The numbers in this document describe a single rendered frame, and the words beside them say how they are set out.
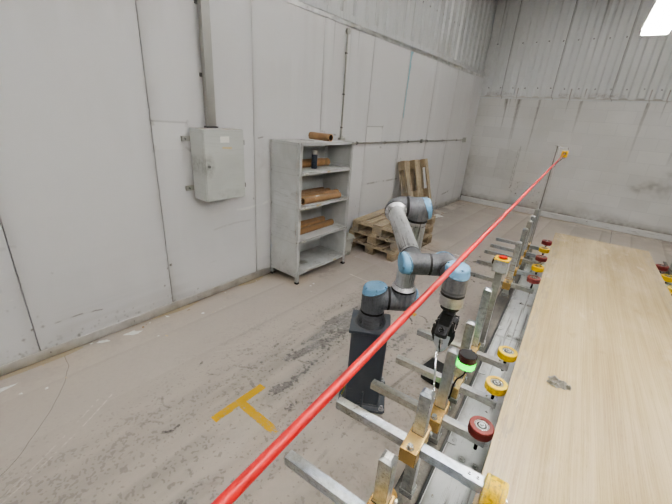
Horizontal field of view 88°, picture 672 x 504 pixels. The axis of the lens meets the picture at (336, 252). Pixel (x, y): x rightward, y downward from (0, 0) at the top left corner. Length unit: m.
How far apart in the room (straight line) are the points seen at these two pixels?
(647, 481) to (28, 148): 3.35
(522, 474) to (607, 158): 8.00
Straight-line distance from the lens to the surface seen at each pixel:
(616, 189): 8.97
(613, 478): 1.46
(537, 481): 1.32
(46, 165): 3.01
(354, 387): 2.49
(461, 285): 1.35
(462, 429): 1.40
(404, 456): 1.16
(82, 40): 3.09
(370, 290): 2.12
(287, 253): 3.95
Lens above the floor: 1.84
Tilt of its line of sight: 22 degrees down
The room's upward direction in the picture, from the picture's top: 4 degrees clockwise
